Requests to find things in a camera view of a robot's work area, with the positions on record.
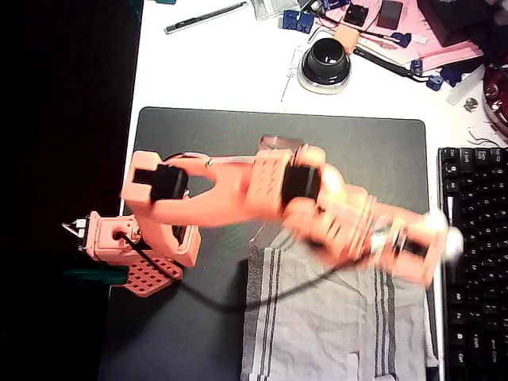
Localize grey striped cloth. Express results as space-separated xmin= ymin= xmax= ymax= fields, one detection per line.
xmin=240 ymin=228 xmax=440 ymax=381

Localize black keyboard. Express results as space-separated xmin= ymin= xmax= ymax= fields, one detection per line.
xmin=437 ymin=146 xmax=508 ymax=381

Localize white tape strip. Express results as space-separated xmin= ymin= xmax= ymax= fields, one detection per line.
xmin=445 ymin=65 xmax=487 ymax=106

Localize dark red round object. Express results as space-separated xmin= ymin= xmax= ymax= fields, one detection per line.
xmin=482 ymin=63 xmax=508 ymax=133

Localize long black tool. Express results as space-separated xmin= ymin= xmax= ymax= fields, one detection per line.
xmin=352 ymin=45 xmax=430 ymax=83

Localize dark grey desk mat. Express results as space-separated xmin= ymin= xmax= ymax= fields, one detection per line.
xmin=97 ymin=106 xmax=441 ymax=381

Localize black round cap clear base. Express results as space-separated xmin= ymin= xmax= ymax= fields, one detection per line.
xmin=297 ymin=37 xmax=353 ymax=95

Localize pink paper sheets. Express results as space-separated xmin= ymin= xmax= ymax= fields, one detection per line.
xmin=321 ymin=0 xmax=486 ymax=71

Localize small orange box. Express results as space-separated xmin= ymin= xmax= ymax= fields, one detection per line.
xmin=333 ymin=25 xmax=361 ymax=53

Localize metal allen key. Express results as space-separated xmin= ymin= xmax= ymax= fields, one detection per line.
xmin=308 ymin=26 xmax=339 ymax=44

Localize dark grey rectangular block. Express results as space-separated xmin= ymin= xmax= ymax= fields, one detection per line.
xmin=377 ymin=0 xmax=404 ymax=30

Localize dark maroon box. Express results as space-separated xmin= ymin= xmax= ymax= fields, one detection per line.
xmin=419 ymin=0 xmax=508 ymax=48

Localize black square module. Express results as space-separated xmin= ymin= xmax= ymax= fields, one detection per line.
xmin=343 ymin=2 xmax=371 ymax=28

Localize blue printed block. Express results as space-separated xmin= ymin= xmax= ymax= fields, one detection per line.
xmin=297 ymin=12 xmax=315 ymax=34
xmin=282 ymin=10 xmax=302 ymax=30

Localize black silver pen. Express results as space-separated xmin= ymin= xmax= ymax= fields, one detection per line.
xmin=164 ymin=2 xmax=249 ymax=35

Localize black camera cable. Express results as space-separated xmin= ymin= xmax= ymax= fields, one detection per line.
xmin=117 ymin=232 xmax=358 ymax=313

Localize orange perforated base plate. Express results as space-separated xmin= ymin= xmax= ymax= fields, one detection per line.
xmin=118 ymin=256 xmax=184 ymax=298

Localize white plug with wires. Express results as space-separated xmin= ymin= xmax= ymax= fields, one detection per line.
xmin=62 ymin=217 xmax=89 ymax=241

